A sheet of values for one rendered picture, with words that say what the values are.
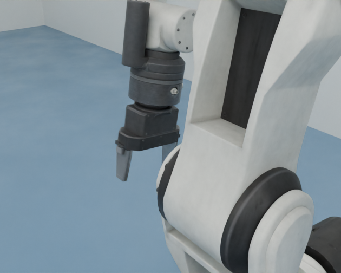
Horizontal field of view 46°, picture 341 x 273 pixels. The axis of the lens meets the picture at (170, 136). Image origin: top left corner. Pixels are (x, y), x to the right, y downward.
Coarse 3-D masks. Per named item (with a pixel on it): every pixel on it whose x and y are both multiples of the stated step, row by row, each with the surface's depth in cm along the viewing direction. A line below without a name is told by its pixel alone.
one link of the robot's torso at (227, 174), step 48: (240, 0) 45; (288, 0) 39; (336, 0) 38; (240, 48) 48; (288, 48) 39; (336, 48) 43; (192, 96) 48; (240, 96) 49; (288, 96) 44; (192, 144) 49; (240, 144) 44; (288, 144) 48; (192, 192) 48; (240, 192) 44; (192, 240) 51; (240, 240) 44
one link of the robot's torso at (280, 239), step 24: (288, 192) 46; (264, 216) 44; (288, 216) 44; (312, 216) 50; (168, 240) 61; (264, 240) 43; (288, 240) 45; (192, 264) 61; (216, 264) 54; (264, 264) 45; (288, 264) 48
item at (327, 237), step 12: (312, 228) 89; (324, 228) 87; (336, 228) 86; (312, 240) 83; (324, 240) 83; (336, 240) 83; (312, 252) 81; (324, 252) 80; (336, 252) 81; (324, 264) 80; (336, 264) 79
